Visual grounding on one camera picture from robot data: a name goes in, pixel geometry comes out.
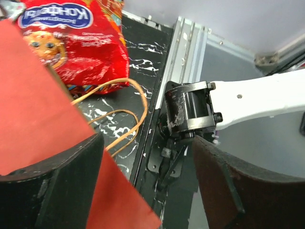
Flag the red paper bag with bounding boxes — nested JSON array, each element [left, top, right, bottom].
[[0, 20, 160, 229]]

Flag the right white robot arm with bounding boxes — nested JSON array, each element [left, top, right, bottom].
[[158, 69, 305, 143]]

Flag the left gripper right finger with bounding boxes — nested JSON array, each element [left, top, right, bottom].
[[192, 136, 305, 229]]

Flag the red cookie snack bag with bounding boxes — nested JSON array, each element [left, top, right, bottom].
[[18, 0, 129, 95]]

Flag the grey foil snack packet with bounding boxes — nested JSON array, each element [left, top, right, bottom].
[[0, 0, 26, 21]]

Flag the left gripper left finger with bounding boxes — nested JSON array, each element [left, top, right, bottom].
[[0, 134, 104, 229]]

